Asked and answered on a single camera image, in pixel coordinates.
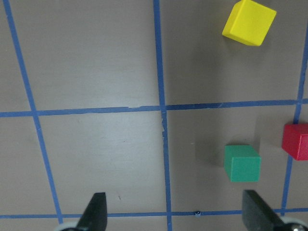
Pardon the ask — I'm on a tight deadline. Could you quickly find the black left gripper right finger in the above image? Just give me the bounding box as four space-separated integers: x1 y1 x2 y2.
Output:
242 190 291 231

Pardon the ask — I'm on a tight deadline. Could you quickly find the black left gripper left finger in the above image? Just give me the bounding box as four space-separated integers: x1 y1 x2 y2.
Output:
76 192 107 231

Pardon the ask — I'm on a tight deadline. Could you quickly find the red wooden block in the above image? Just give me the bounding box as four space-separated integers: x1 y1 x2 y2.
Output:
282 123 308 161

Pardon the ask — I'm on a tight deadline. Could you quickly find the green wooden block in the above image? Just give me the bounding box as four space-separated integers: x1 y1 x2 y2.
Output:
224 145 261 182

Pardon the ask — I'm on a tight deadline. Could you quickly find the yellow wooden block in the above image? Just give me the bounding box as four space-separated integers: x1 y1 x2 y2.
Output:
222 0 277 46

